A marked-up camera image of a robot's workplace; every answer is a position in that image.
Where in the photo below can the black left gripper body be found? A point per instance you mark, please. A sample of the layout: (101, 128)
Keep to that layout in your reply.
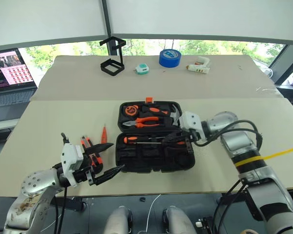
(81, 176)

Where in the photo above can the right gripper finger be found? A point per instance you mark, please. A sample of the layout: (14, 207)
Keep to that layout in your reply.
(175, 135)
(175, 141)

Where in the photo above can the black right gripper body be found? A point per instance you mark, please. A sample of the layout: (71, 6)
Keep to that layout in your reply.
(189, 146)

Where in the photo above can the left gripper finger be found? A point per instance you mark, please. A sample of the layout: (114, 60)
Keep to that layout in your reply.
(100, 147)
(105, 175)

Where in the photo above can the orange black utility knife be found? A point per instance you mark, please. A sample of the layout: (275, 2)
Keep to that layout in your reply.
(83, 142)

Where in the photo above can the black plastic tool case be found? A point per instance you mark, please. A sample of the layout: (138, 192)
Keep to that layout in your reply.
(149, 163)

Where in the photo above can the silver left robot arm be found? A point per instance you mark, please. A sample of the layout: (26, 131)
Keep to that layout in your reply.
(34, 185)

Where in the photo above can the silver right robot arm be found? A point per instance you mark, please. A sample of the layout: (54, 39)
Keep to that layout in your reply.
(234, 143)

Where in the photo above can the silver claw hammer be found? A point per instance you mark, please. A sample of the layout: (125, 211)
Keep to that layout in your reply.
(175, 114)

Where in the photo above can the long orange black screwdriver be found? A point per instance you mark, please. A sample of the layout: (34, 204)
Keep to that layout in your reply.
(130, 139)

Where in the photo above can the stubby orange black screwdriver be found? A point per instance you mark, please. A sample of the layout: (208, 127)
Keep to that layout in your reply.
(154, 110)

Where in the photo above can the small black clip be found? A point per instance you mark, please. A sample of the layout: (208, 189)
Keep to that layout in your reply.
(142, 199)

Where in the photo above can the grey rounded robot leg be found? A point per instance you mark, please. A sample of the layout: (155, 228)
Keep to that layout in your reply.
(178, 219)
(118, 219)

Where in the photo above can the orange black tape measure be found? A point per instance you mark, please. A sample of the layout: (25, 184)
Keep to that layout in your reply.
(131, 110)

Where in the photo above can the yellow zip tie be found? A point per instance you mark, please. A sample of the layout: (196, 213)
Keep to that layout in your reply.
(249, 160)

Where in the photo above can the white glue gun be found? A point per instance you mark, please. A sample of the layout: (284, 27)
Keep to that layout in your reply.
(197, 69)

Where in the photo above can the blue tape roll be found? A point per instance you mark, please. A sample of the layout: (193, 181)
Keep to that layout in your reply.
(169, 62)

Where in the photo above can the small teal white tape measure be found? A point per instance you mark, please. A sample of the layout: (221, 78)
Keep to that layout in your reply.
(142, 69)

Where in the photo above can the small white plug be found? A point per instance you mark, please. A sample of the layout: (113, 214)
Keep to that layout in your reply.
(199, 223)

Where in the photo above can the open laptop computer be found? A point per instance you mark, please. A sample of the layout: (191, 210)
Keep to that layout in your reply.
(9, 70)

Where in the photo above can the white roller blind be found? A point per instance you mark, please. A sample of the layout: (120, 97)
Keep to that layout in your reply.
(205, 17)
(46, 17)

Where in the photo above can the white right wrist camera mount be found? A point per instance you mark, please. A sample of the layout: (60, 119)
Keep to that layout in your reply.
(190, 122)

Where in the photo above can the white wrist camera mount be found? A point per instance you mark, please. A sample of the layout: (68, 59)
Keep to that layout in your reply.
(68, 158)
(190, 122)

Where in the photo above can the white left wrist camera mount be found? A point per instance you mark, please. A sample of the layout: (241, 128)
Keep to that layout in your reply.
(68, 158)

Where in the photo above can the slanted dark window frame post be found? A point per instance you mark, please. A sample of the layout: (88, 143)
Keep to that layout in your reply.
(283, 63)

